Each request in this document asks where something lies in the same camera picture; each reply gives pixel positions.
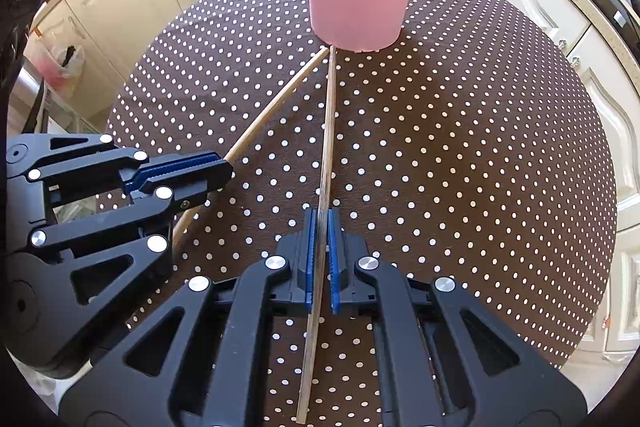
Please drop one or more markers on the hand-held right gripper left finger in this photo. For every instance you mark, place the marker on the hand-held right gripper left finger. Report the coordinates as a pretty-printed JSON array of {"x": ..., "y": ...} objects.
[{"x": 310, "y": 262}]

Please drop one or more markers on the clear plastic bag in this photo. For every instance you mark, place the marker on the clear plastic bag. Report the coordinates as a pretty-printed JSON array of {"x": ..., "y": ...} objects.
[{"x": 55, "y": 62}]

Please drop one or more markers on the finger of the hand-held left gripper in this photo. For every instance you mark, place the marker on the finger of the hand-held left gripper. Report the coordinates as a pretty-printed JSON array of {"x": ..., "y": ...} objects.
[
  {"x": 115, "y": 222},
  {"x": 175, "y": 169}
]

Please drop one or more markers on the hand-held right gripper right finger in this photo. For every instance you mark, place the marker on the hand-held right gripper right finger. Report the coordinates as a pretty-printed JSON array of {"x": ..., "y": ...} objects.
[{"x": 336, "y": 262}]

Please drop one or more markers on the brown polka dot tablecloth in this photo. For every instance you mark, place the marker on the brown polka dot tablecloth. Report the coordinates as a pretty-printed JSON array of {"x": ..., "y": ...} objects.
[{"x": 450, "y": 157}]

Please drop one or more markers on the light wooden chopstick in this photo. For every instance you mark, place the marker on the light wooden chopstick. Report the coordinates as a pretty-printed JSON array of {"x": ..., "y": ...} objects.
[
  {"x": 325, "y": 157},
  {"x": 280, "y": 97}
]

